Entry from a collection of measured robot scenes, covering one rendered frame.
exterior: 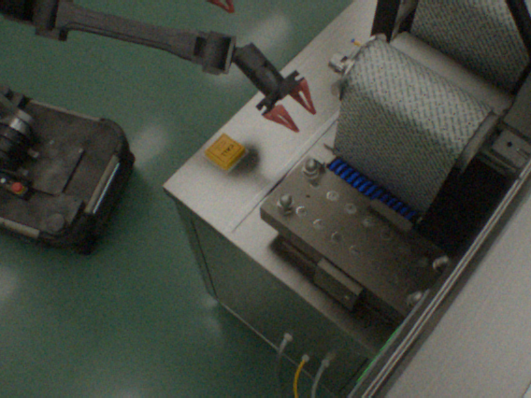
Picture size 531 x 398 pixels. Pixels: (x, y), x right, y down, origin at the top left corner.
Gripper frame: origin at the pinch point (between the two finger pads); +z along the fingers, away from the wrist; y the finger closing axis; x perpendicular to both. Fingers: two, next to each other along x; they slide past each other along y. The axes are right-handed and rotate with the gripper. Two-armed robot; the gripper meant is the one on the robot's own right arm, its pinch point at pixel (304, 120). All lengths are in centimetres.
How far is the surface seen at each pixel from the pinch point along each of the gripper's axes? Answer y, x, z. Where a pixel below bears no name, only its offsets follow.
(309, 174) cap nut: 8.4, 1.7, 8.3
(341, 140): 0.4, 6.7, 7.4
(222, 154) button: 11.1, -20.5, -5.2
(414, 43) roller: -18.8, 19.9, 2.0
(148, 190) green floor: 5, -128, -6
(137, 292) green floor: 39, -114, 18
